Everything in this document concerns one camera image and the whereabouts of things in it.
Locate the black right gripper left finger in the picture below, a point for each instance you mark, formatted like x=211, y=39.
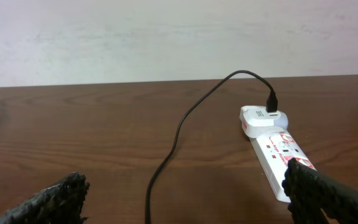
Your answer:
x=60, y=203

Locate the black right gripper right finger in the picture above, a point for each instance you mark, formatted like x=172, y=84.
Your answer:
x=314, y=197

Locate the white power strip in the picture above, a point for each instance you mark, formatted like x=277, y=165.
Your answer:
x=274, y=150

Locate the white USB charger adapter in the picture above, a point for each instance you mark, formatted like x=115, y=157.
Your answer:
x=256, y=121

